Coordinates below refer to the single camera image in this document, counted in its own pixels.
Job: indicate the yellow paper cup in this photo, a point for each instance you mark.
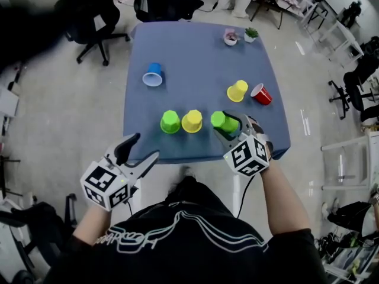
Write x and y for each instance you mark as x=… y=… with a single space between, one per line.
x=192 y=120
x=238 y=89

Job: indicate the pink potted plant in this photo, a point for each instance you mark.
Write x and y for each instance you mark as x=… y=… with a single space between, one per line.
x=231 y=40

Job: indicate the white frame table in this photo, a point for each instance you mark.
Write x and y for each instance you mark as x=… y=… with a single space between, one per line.
x=343 y=143

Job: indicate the green potted plant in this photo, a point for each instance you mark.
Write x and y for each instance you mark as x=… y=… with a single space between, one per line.
x=250 y=37

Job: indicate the white box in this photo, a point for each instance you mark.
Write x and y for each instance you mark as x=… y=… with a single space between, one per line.
x=7 y=102

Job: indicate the blue paper cup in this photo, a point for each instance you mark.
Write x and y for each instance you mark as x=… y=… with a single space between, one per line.
x=154 y=69

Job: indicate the person's black printed shirt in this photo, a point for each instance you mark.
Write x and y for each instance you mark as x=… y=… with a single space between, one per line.
x=183 y=247

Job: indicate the person's left forearm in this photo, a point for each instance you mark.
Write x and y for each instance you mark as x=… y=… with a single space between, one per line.
x=90 y=223

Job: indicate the green paper cup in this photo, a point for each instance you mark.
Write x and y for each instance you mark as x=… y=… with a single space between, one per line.
x=222 y=120
x=170 y=120

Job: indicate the black office chair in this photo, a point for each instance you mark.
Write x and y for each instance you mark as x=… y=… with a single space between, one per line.
x=355 y=87
x=41 y=217
x=89 y=16
x=165 y=1

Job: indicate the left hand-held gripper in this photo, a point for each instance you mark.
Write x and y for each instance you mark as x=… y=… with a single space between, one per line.
x=100 y=182

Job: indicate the red paper cup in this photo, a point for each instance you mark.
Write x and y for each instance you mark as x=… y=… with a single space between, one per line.
x=263 y=96

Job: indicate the person's grey shoe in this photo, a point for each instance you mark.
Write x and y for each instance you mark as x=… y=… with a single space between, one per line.
x=186 y=170

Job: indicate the person's right forearm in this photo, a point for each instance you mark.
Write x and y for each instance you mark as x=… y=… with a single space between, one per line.
x=281 y=197

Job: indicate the person's right hand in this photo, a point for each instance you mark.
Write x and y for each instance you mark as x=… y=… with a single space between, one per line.
x=256 y=126

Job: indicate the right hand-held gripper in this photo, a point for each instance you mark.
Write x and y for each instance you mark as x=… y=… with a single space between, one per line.
x=247 y=158

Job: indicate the table with blue cloth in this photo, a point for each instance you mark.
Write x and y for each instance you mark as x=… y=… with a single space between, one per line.
x=192 y=64

